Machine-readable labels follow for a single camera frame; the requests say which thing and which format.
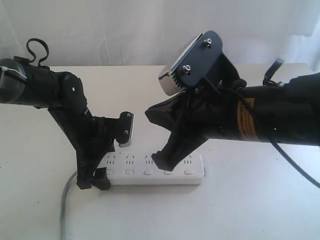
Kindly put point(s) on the white sheer curtain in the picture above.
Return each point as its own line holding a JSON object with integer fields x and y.
{"x": 152, "y": 32}

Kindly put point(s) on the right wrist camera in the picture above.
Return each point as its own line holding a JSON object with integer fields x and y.
{"x": 192, "y": 63}

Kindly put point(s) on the white power strip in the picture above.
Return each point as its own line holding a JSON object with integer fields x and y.
{"x": 138, "y": 169}

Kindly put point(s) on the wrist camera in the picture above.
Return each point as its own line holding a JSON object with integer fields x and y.
{"x": 125, "y": 125}
{"x": 192, "y": 63}

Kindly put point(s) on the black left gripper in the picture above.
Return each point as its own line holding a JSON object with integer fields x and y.
{"x": 91, "y": 137}

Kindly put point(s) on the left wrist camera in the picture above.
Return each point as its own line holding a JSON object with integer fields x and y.
{"x": 125, "y": 125}

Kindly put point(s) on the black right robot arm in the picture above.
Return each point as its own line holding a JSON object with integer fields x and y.
{"x": 286, "y": 113}

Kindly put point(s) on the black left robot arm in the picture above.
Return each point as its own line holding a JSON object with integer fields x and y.
{"x": 62, "y": 94}

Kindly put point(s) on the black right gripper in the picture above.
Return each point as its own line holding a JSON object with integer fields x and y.
{"x": 193, "y": 118}

